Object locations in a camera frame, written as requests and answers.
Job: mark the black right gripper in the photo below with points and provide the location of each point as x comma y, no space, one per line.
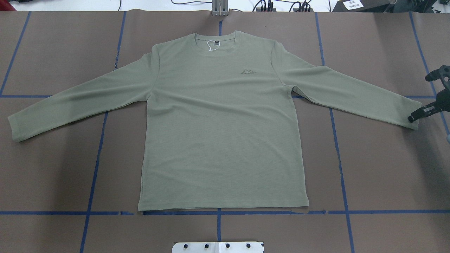
429,109

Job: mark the olive green long-sleeve shirt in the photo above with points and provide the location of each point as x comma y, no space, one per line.
222,129

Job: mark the grey usb hub orange ports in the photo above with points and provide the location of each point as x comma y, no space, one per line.
264,6

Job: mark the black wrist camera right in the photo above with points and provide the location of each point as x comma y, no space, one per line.
442,74

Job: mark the grey aluminium frame post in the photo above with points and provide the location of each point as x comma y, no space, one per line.
220,8

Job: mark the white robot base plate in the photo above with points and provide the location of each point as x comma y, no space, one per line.
219,247

